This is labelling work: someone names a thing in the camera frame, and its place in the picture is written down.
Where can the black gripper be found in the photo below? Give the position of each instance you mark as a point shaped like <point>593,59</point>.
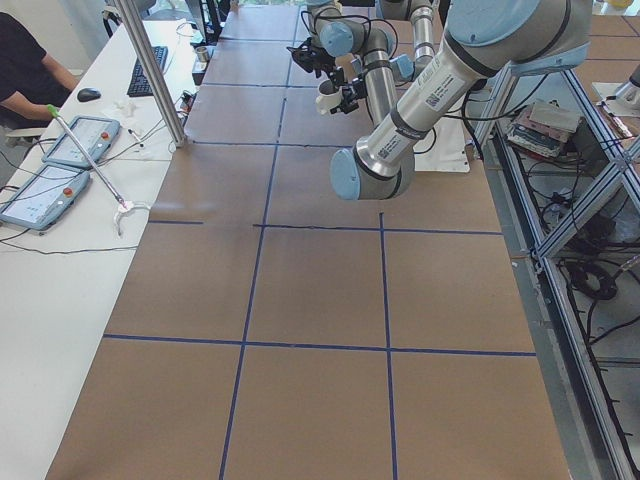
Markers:
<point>351,91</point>
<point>306,56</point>

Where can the white ribbed HOME mug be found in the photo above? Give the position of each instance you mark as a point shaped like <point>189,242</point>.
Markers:
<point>326,98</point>

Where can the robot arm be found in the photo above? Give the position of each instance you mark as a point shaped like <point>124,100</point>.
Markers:
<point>364,58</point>
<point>479,39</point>

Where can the small metal cup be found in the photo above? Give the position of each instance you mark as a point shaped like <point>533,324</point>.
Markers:
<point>202,54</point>

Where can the stack of books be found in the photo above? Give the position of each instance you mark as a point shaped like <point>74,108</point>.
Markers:
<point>543,128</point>

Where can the black computer mouse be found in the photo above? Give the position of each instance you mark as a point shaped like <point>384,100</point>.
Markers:
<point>88,94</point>

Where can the upper teach pendant tablet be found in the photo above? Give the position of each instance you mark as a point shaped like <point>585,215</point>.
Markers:
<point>95,134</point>

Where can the teach pendant tablet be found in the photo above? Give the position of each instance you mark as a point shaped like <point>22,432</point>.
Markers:
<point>45,197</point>
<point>95,134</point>

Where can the silver reacher grabber stick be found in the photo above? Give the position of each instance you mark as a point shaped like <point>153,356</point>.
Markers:
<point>125,207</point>

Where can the seated person in black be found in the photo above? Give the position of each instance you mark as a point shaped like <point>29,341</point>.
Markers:
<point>31,79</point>

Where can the lower teach pendant tablet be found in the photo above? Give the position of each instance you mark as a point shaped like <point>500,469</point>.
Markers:
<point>45,197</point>

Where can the aluminium frame post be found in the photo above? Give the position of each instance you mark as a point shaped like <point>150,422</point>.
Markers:
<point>142,46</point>

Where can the aluminium frame rack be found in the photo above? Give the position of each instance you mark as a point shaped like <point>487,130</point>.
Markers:
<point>573,218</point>

